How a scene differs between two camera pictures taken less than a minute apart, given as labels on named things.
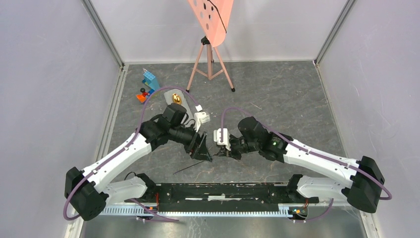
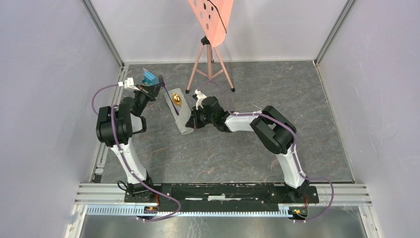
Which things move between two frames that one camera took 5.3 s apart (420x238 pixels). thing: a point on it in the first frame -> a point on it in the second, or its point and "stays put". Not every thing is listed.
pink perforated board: [213, 16] stays put
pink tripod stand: [205, 41] stays put
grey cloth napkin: [185, 103] stays put
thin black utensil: [189, 166] -> [161, 80]
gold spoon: [177, 98] stays put
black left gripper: [197, 144] -> [148, 90]
